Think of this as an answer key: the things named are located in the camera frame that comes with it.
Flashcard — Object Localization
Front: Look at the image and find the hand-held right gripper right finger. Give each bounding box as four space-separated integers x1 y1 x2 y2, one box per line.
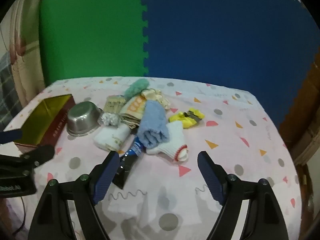
197 151 288 240

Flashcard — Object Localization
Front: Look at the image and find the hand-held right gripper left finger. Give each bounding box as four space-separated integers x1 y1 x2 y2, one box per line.
27 151 120 240

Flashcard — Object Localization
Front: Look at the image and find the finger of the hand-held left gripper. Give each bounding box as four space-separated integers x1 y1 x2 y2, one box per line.
20 144 55 167
0 129 23 144

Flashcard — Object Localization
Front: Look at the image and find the black blue tube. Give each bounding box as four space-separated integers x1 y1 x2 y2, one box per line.
112 135 143 190

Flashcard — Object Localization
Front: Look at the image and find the gold tin box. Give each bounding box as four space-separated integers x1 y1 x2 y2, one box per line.
14 94 76 154

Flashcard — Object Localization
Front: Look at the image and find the white embroidered towel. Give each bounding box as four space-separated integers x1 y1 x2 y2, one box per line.
93 124 131 152

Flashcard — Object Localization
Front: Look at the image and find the light blue towel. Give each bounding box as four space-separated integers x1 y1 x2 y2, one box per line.
137 100 169 148

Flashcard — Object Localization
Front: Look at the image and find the green fluffy scrunchie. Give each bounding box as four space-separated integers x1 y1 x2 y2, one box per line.
124 78 150 100

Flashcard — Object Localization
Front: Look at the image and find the grey plaid cloth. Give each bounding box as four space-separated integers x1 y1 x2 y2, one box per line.
0 52 23 125

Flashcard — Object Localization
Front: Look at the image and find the pink patterned tablecloth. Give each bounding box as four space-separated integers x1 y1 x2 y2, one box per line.
0 76 313 240

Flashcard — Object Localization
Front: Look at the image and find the stainless steel bowl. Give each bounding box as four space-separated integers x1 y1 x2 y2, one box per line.
66 102 103 137

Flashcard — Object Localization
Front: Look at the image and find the yellow fabric bundle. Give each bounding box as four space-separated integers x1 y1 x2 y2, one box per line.
169 108 205 129

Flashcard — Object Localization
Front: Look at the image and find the orange patterned towel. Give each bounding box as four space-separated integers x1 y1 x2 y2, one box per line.
120 96 147 130

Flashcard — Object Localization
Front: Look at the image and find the cotton swab pack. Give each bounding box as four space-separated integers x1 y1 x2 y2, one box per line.
104 95 127 113

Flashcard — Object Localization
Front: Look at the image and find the beige printed curtain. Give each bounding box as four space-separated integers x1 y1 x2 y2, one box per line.
9 0 49 105

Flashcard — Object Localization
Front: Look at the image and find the cream satin scrunchie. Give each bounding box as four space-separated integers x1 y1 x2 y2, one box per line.
141 88 171 110

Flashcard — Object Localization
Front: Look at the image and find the brown cardboard box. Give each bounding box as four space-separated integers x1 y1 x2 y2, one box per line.
279 62 320 157

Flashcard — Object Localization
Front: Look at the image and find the green foam mat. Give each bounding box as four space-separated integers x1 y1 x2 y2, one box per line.
39 0 149 87

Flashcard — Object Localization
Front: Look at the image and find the blue foam mat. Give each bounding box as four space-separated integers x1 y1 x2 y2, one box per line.
140 0 320 125

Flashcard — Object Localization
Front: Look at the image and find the black cable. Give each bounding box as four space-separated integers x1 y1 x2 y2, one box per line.
12 195 27 235

